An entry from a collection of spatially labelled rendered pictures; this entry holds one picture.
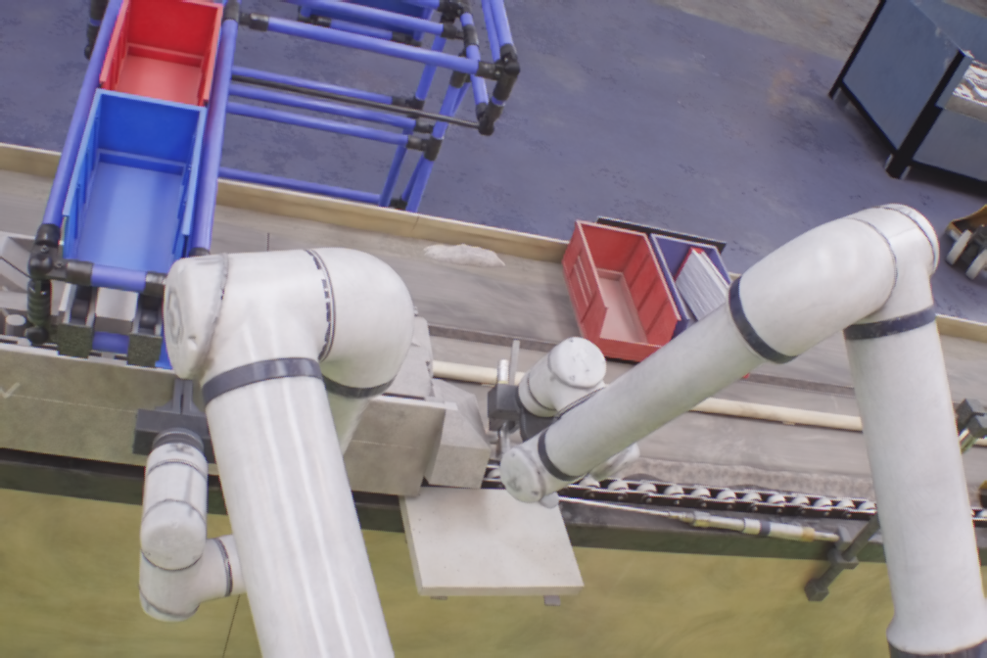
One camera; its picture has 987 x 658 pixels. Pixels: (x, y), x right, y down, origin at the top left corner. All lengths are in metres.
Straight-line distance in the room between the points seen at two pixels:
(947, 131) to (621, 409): 5.10
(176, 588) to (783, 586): 1.40
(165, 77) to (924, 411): 1.34
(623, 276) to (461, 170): 1.78
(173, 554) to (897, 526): 0.92
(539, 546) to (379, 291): 0.92
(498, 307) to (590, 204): 2.10
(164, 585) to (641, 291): 1.48
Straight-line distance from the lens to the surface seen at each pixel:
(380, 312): 1.05
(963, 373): 3.22
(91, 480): 1.82
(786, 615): 2.53
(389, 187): 2.76
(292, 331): 1.00
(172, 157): 1.68
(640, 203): 4.63
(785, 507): 2.28
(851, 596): 2.56
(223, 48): 1.86
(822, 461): 2.51
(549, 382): 1.65
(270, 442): 0.96
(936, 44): 6.30
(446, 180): 4.21
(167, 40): 1.92
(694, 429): 2.36
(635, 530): 2.05
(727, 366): 1.26
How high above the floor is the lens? 2.18
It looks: 37 degrees down
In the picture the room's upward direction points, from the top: 24 degrees clockwise
